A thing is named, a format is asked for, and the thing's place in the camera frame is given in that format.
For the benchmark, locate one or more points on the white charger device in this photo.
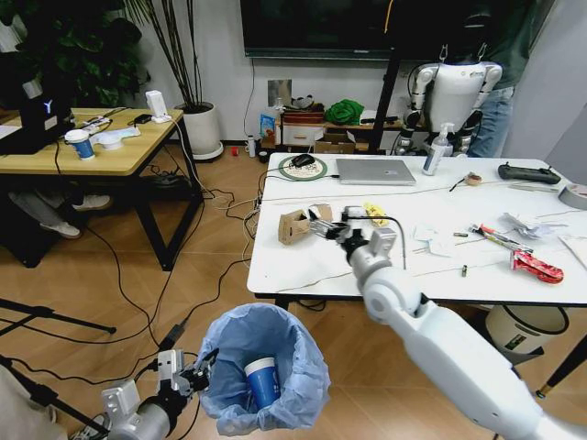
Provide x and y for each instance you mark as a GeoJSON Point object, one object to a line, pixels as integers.
{"type": "Point", "coordinates": [157, 105]}

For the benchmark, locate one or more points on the standing person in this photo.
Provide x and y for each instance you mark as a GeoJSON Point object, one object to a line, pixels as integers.
{"type": "Point", "coordinates": [506, 50]}

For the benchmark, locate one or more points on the black stand post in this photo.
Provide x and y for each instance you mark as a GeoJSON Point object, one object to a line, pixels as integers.
{"type": "Point", "coordinates": [386, 101]}

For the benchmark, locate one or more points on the black television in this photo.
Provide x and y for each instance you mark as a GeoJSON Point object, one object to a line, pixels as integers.
{"type": "Point", "coordinates": [321, 27]}

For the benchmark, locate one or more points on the black desktop computer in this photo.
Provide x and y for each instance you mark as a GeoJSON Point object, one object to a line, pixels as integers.
{"type": "Point", "coordinates": [27, 124]}

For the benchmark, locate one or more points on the person in beige trousers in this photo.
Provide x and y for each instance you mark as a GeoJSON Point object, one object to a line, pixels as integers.
{"type": "Point", "coordinates": [18, 412]}

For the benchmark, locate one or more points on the silver laptop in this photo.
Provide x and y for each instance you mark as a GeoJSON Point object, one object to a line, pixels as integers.
{"type": "Point", "coordinates": [373, 172]}

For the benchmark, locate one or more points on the wooden desk with black frame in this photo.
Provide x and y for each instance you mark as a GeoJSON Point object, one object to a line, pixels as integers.
{"type": "Point", "coordinates": [137, 153]}

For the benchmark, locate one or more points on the red and black stick wrapper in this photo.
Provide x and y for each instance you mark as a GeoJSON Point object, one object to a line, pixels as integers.
{"type": "Point", "coordinates": [497, 237]}

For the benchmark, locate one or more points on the clear spray bottle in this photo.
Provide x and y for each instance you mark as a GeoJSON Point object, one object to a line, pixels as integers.
{"type": "Point", "coordinates": [433, 153]}

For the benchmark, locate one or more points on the black game controller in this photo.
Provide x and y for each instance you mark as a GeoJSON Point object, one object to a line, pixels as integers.
{"type": "Point", "coordinates": [527, 173]}

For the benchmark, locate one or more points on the white paper sheet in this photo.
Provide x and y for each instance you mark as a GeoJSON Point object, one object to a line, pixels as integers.
{"type": "Point", "coordinates": [577, 249]}

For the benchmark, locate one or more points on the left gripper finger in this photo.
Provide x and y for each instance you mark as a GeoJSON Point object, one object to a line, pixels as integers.
{"type": "Point", "coordinates": [208, 359]}
{"type": "Point", "coordinates": [204, 380]}

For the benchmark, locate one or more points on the large leafy green plant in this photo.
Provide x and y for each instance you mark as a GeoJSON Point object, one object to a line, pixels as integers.
{"type": "Point", "coordinates": [82, 46]}

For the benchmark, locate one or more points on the black computer mouse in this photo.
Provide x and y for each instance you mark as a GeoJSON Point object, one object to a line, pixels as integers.
{"type": "Point", "coordinates": [302, 160]}

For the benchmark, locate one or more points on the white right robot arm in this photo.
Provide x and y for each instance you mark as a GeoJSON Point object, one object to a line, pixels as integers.
{"type": "Point", "coordinates": [435, 339]}

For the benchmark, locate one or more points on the white table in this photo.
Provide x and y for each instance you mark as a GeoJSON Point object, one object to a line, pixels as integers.
{"type": "Point", "coordinates": [316, 270]}

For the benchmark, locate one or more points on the silver tweezers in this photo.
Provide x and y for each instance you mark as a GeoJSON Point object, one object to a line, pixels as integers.
{"type": "Point", "coordinates": [532, 187]}

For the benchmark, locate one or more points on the black table leg gold tip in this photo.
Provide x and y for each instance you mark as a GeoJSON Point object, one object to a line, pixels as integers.
{"type": "Point", "coordinates": [566, 369]}

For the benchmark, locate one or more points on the brown scrap with black stick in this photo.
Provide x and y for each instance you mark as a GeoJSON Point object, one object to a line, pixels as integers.
{"type": "Point", "coordinates": [472, 179]}

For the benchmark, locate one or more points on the white humanoid robot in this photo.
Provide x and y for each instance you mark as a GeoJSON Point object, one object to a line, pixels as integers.
{"type": "Point", "coordinates": [458, 91]}

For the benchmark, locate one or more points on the white face mask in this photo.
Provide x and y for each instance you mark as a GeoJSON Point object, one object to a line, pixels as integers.
{"type": "Point", "coordinates": [114, 137]}

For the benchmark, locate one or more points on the black power adapter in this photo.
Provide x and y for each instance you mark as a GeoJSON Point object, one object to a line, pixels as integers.
{"type": "Point", "coordinates": [174, 332]}

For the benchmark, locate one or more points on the blue paper cup with lid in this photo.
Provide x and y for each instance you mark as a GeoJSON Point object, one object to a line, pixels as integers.
{"type": "Point", "coordinates": [83, 146]}

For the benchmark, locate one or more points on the white drawer box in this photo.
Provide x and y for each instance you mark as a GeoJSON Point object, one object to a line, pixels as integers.
{"type": "Point", "coordinates": [300, 134]}

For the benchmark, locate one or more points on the black tripod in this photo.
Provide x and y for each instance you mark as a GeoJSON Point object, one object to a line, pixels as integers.
{"type": "Point", "coordinates": [46, 316]}

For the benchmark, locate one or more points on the brown cardboard box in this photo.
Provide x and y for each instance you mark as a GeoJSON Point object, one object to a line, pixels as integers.
{"type": "Point", "coordinates": [293, 227]}

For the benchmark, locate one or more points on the potted plant in white pot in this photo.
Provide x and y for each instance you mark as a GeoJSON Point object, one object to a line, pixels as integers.
{"type": "Point", "coordinates": [201, 130]}

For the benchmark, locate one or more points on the open cardboard box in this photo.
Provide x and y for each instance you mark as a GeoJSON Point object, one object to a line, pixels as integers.
{"type": "Point", "coordinates": [335, 146]}

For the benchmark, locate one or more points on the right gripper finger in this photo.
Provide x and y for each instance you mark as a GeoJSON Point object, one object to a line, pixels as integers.
{"type": "Point", "coordinates": [326, 230]}
{"type": "Point", "coordinates": [328, 215]}

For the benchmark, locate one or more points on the grey tape roll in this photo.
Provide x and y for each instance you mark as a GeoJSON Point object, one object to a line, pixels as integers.
{"type": "Point", "coordinates": [572, 196]}

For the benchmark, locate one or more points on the metal wall plate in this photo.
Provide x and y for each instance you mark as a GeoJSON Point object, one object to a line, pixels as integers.
{"type": "Point", "coordinates": [280, 92]}

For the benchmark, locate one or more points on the blue and white package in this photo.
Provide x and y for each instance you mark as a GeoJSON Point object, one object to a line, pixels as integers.
{"type": "Point", "coordinates": [268, 126]}

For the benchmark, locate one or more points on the small white bottle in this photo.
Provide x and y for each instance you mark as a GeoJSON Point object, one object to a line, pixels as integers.
{"type": "Point", "coordinates": [251, 147]}

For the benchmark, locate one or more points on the white bin with black liner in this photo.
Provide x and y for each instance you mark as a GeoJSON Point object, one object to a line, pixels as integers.
{"type": "Point", "coordinates": [523, 334]}

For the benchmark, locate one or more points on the red snack wrapper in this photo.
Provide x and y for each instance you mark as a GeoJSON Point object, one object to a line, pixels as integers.
{"type": "Point", "coordinates": [534, 267]}

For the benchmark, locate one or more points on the green cloth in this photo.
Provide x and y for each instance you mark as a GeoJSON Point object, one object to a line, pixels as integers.
{"type": "Point", "coordinates": [345, 112]}

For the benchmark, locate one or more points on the seated person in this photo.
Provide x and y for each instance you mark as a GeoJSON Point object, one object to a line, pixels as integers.
{"type": "Point", "coordinates": [57, 227]}

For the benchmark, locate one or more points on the yellow wrapper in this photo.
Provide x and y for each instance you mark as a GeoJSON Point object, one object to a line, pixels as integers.
{"type": "Point", "coordinates": [376, 214]}

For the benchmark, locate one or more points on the crumpled white paper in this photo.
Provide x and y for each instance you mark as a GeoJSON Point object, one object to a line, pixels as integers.
{"type": "Point", "coordinates": [525, 227]}

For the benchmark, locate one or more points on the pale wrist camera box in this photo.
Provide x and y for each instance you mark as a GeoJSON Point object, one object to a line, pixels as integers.
{"type": "Point", "coordinates": [357, 212]}
{"type": "Point", "coordinates": [169, 366]}

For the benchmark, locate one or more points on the flat white paper scrap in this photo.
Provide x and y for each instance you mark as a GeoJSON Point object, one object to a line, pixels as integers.
{"type": "Point", "coordinates": [428, 238]}

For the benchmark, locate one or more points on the round green-rimmed mouse pad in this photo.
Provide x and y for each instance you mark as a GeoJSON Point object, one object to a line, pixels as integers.
{"type": "Point", "coordinates": [298, 173]}

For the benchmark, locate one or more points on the trash bin with blue bag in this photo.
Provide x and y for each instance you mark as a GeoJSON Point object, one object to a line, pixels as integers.
{"type": "Point", "coordinates": [293, 348]}

